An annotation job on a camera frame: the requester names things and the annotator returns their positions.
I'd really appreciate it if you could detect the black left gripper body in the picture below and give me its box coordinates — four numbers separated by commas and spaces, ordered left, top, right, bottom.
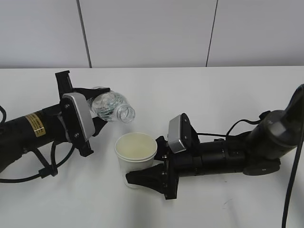
55, 71, 93, 157

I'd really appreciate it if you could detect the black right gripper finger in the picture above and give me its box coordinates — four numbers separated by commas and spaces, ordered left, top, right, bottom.
125, 164, 166, 196
154, 136, 166, 161

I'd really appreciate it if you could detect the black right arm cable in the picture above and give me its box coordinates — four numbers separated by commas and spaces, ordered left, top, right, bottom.
197, 83, 304, 228

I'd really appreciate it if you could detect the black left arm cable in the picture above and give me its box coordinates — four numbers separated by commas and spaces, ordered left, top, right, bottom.
0, 105, 74, 184

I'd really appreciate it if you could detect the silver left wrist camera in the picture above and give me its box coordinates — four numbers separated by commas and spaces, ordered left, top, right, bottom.
63, 92, 95, 142

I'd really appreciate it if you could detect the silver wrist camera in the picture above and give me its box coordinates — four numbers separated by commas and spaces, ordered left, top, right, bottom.
63, 92, 95, 142
168, 113, 200, 153

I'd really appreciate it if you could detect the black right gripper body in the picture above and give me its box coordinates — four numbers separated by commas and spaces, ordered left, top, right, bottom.
162, 141, 179, 200

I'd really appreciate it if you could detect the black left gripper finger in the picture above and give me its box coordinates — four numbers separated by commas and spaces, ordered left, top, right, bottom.
73, 87, 111, 100
92, 117, 107, 137

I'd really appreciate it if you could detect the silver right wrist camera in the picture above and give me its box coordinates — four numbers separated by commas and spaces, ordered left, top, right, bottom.
168, 113, 200, 153

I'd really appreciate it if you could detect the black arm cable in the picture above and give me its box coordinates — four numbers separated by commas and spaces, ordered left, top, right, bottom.
197, 83, 304, 228
0, 105, 74, 184

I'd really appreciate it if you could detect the white paper cup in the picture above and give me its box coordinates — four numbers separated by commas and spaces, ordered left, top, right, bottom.
114, 133, 158, 189

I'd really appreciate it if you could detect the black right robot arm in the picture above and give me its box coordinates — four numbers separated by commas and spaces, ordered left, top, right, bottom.
125, 85, 304, 200

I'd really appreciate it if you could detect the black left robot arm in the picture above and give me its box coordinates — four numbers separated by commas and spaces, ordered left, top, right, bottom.
0, 70, 110, 183

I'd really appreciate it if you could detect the clear green-label water bottle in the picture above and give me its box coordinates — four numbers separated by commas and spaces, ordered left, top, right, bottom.
87, 90, 135, 124

